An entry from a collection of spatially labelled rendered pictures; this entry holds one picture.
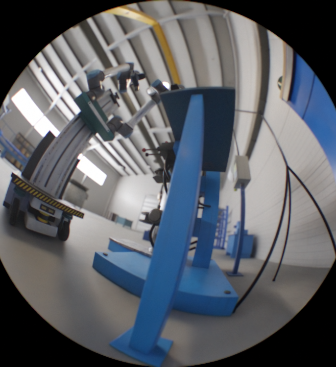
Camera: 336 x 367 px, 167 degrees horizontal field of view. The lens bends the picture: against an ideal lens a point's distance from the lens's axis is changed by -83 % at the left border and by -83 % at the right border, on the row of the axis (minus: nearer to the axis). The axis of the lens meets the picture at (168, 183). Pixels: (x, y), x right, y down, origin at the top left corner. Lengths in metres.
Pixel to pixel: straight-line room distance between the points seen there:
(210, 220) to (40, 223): 1.39
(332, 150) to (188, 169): 0.43
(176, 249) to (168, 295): 0.10
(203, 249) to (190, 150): 0.96
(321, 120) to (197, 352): 0.74
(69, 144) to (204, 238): 1.61
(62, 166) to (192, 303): 1.41
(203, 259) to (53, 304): 1.08
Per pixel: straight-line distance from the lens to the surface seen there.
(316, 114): 0.49
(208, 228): 1.13
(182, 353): 0.46
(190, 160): 0.27
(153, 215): 0.77
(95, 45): 6.90
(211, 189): 1.24
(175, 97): 0.69
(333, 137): 0.43
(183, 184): 0.24
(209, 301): 0.61
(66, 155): 1.32
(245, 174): 1.64
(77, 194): 8.82
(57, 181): 1.27
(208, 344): 0.51
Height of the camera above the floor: 0.38
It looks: 25 degrees up
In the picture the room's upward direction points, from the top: 14 degrees clockwise
